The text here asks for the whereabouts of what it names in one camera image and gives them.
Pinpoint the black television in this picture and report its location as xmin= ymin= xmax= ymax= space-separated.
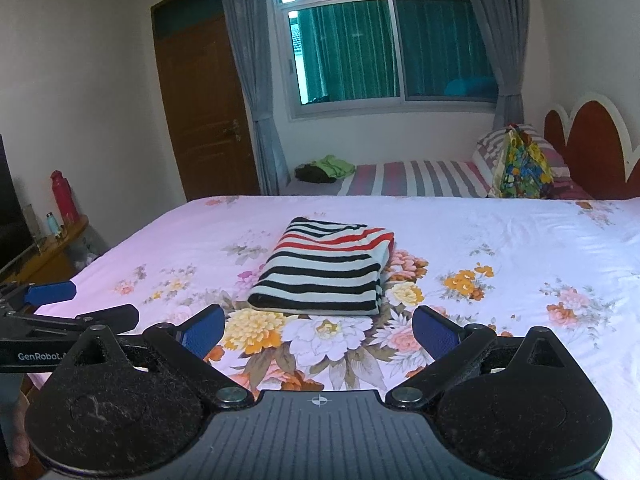
xmin=0 ymin=135 xmax=36 ymax=273

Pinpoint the dark cloth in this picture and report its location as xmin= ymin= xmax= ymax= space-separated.
xmin=295 ymin=164 xmax=338 ymax=184

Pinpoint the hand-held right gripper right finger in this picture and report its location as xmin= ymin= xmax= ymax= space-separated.
xmin=385 ymin=305 xmax=576 ymax=411

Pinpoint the brown wooden door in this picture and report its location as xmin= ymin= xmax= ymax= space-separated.
xmin=151 ymin=0 xmax=261 ymax=202

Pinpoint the grey curtain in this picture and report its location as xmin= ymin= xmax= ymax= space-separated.
xmin=457 ymin=0 xmax=531 ymax=131
xmin=215 ymin=0 xmax=291 ymax=196

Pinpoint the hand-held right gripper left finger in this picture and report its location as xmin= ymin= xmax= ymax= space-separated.
xmin=65 ymin=305 xmax=253 ymax=411

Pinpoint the green cloth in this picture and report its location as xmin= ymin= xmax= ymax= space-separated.
xmin=311 ymin=155 xmax=357 ymax=179

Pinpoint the striped knit sweater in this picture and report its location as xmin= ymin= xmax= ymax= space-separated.
xmin=247 ymin=216 xmax=396 ymax=317

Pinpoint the wooden cabinet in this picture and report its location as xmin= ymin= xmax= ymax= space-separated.
xmin=0 ymin=215 xmax=108 ymax=286

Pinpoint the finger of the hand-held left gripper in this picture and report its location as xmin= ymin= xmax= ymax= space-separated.
xmin=0 ymin=281 xmax=77 ymax=312
xmin=0 ymin=304 xmax=140 ymax=340

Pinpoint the bed with floral sheet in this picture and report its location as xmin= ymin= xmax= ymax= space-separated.
xmin=27 ymin=195 xmax=640 ymax=476

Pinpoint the red bottle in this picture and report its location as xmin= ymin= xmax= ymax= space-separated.
xmin=50 ymin=170 xmax=81 ymax=226

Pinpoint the striped mattress sheet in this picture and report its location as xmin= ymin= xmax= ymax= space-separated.
xmin=280 ymin=160 xmax=493 ymax=198

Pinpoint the sliding glass window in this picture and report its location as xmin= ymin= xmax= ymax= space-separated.
xmin=270 ymin=0 xmax=501 ymax=121

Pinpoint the scalloped red headboard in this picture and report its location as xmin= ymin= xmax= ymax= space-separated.
xmin=543 ymin=91 xmax=640 ymax=201

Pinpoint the striped pillow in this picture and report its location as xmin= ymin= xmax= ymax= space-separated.
xmin=472 ymin=124 xmax=571 ymax=198

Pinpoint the person's left hand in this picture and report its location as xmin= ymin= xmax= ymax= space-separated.
xmin=10 ymin=392 xmax=32 ymax=467

